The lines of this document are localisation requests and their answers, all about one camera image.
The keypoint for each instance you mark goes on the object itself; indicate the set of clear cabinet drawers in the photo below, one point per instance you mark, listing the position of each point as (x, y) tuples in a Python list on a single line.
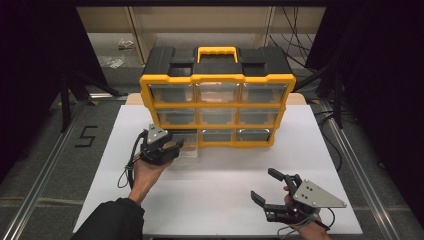
[(216, 115)]

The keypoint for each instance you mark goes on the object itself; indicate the single clear plastic drawer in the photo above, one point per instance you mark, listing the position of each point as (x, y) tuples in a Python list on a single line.
[(189, 146)]

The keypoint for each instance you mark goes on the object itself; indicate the beige shelf unit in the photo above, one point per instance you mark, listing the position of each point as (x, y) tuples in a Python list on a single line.
[(200, 20)]

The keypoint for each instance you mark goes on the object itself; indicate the aluminium floor rail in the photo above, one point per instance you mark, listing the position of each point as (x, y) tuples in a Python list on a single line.
[(42, 181), (363, 181)]

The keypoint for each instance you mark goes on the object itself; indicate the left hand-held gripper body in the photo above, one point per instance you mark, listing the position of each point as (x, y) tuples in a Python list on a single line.
[(156, 134)]

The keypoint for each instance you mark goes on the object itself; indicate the black curtain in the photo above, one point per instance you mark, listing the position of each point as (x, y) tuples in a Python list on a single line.
[(383, 66), (33, 66)]

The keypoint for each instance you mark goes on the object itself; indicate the person's left hand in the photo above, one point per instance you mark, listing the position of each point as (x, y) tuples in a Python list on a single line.
[(146, 176)]

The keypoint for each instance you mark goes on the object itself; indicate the yellow black organizer cabinet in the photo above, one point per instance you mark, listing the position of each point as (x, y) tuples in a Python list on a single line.
[(216, 68)]

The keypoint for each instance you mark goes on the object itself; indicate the small clear plastic bag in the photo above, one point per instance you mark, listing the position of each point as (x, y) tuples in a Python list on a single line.
[(125, 43)]

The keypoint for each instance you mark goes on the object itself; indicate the black metal stand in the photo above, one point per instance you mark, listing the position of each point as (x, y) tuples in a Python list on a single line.
[(65, 100), (338, 100)]

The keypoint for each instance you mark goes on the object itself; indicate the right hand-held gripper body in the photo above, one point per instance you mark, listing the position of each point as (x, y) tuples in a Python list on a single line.
[(316, 196)]

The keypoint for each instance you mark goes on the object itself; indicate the person's right hand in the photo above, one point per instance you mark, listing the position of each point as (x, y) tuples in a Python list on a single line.
[(311, 232)]

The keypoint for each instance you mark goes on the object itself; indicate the large clear plastic bag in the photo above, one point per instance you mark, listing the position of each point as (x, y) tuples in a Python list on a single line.
[(112, 61)]

